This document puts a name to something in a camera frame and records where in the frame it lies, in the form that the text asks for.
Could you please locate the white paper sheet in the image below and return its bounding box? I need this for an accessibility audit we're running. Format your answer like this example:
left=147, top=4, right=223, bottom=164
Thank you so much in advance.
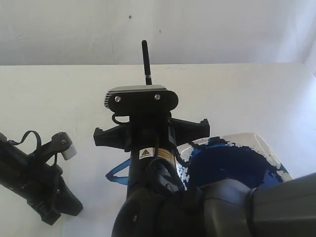
left=62, top=134, right=129, bottom=237

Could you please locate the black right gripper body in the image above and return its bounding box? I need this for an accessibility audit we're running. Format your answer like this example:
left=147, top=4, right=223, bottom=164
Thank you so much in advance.
left=93, top=112, right=210, bottom=160

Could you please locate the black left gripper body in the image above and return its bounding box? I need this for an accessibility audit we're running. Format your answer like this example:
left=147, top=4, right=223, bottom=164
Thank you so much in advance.
left=14, top=145, right=83, bottom=225

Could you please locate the white backdrop cloth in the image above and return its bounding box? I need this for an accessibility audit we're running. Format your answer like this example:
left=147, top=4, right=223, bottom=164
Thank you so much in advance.
left=0, top=0, right=316, bottom=73

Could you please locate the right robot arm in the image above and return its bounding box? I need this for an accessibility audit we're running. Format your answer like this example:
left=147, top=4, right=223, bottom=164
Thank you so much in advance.
left=93, top=114, right=316, bottom=237

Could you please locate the black paintbrush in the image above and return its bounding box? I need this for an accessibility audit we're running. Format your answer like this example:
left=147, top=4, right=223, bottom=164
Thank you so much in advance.
left=141, top=40, right=152, bottom=85

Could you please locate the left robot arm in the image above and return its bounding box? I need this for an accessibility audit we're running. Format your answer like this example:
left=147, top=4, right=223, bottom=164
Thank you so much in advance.
left=0, top=130, right=83, bottom=225

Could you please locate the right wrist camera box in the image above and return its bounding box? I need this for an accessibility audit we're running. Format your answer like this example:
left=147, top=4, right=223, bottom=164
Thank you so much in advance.
left=104, top=85, right=179, bottom=116

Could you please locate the white square paint dish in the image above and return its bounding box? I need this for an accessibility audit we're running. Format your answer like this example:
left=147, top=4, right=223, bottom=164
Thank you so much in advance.
left=176, top=132, right=292, bottom=190

